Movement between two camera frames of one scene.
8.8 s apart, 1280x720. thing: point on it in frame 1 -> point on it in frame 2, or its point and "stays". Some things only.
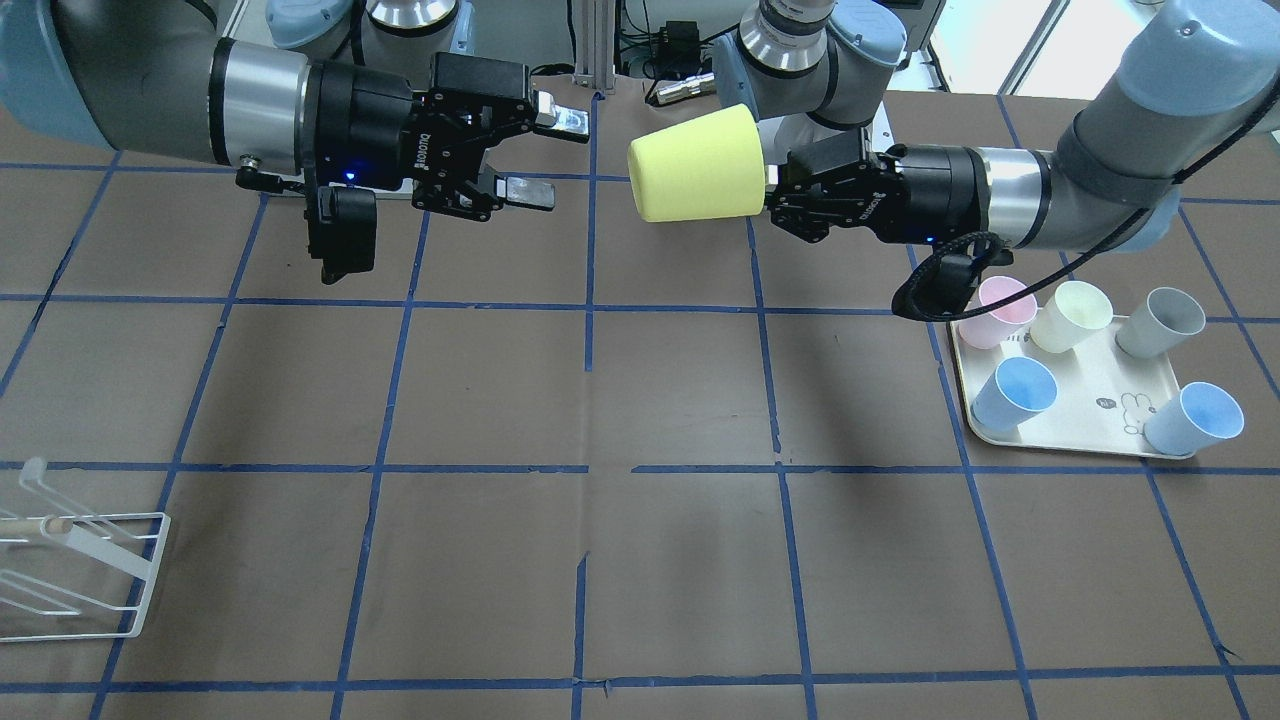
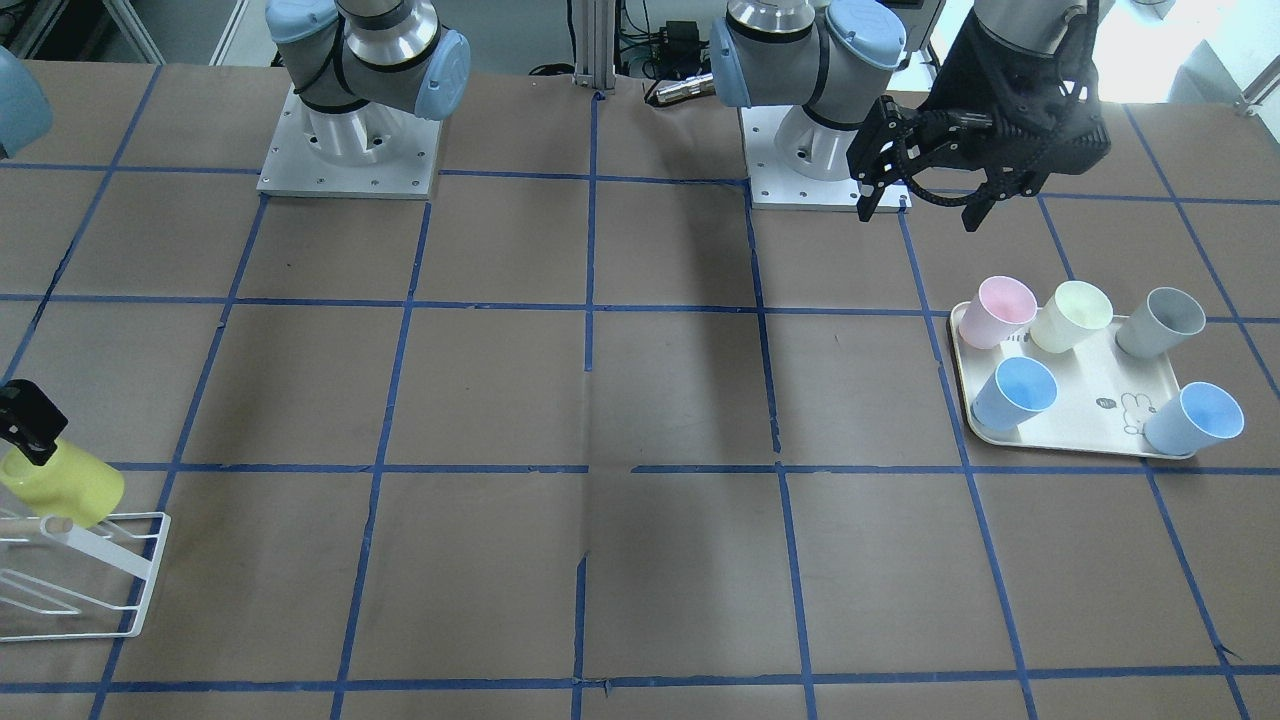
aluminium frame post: [595, 44] stays
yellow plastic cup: [706, 167] -> [72, 484]
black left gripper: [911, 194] -> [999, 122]
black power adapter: [679, 48] stays
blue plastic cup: [1019, 388] stays
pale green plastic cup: [1076, 307] stays
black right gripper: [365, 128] -> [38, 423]
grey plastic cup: [1158, 325] stays
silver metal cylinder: [693, 86] stays
